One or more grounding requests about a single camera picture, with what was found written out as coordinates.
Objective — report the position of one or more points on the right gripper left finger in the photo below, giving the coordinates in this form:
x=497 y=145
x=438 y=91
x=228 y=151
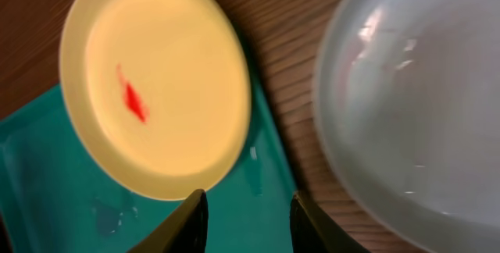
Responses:
x=183 y=231

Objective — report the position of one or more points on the yellow-green plate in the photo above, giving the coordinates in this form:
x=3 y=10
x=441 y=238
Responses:
x=158 y=92

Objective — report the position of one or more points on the light blue plate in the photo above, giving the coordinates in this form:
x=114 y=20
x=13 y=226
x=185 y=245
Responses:
x=406 y=105

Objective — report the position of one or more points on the teal serving tray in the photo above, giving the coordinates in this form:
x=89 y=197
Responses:
x=54 y=198

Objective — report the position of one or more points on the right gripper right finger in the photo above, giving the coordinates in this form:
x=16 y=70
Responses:
x=313 y=231

